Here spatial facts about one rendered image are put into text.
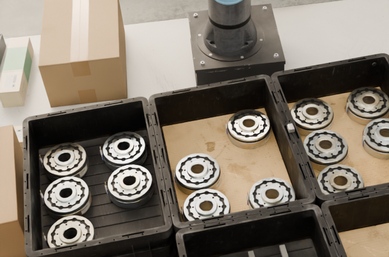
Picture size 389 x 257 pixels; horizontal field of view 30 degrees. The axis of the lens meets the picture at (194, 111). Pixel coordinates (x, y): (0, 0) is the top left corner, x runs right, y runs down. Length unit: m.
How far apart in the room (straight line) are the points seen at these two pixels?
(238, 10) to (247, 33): 0.10
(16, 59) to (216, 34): 0.60
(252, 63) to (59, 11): 0.59
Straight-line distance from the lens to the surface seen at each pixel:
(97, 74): 2.01
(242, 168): 1.69
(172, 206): 1.51
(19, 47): 2.24
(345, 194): 1.53
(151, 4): 3.56
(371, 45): 2.22
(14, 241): 1.72
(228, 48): 2.00
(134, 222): 1.63
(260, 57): 2.01
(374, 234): 1.60
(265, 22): 2.12
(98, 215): 1.65
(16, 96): 2.11
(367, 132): 1.74
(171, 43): 2.23
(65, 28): 2.10
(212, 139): 1.76
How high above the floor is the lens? 2.13
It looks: 45 degrees down
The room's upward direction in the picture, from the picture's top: 6 degrees counter-clockwise
